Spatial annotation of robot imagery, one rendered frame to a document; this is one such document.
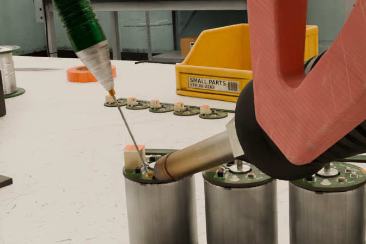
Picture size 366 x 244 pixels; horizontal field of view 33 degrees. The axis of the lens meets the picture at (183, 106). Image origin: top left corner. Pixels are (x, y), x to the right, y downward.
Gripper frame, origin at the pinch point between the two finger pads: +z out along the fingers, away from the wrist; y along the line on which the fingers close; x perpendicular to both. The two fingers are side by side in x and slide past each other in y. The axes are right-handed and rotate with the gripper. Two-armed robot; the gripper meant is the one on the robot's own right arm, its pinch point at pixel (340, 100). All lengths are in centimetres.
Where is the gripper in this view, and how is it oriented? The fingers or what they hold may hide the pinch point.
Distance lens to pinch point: 12.2
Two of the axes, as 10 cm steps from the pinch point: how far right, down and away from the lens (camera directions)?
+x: 4.5, 6.3, -6.3
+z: -2.0, 7.6, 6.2
